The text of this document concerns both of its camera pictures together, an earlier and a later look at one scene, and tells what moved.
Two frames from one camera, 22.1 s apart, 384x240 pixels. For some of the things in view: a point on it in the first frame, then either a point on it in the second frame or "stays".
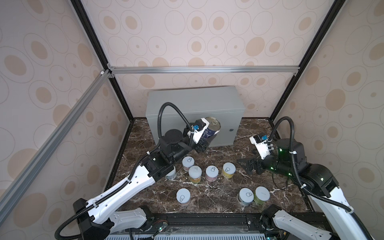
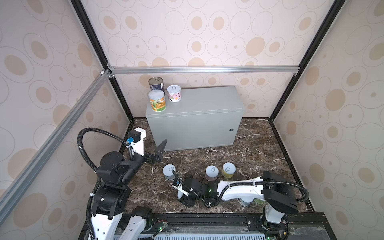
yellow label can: (228, 169) stays
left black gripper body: (199, 146) -> (151, 157)
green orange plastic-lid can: (195, 173) -> (158, 100)
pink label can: (211, 173) stays
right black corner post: (328, 22) stays
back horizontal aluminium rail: (206, 69) stays
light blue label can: (172, 175) stays
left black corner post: (79, 6) stays
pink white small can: (188, 161) -> (174, 93)
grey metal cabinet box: (226, 103) stays
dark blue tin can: (214, 127) -> (156, 83)
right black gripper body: (260, 165) -> (187, 200)
